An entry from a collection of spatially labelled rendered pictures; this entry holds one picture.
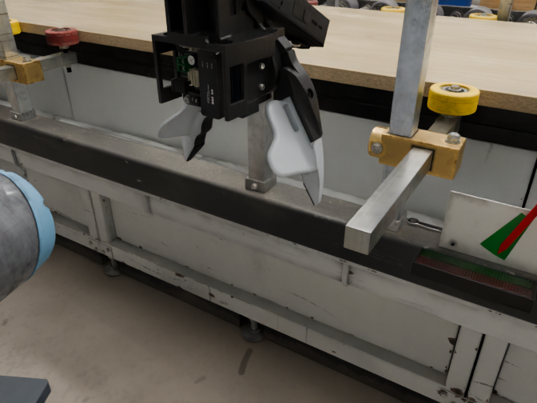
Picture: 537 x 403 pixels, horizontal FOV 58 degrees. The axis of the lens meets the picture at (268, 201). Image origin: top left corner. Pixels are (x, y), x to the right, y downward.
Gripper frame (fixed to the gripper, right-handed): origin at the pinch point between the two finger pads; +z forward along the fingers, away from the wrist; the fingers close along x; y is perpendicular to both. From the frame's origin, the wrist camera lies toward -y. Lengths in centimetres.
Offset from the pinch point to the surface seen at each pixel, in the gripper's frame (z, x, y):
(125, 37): 4, -77, -49
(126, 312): 94, -86, -40
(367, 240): 9.0, 8.3, -9.7
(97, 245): 80, -109, -48
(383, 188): 8.0, 5.5, -20.0
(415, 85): -0.8, 2.4, -35.4
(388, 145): 8.6, -0.1, -34.5
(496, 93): 4, 10, -55
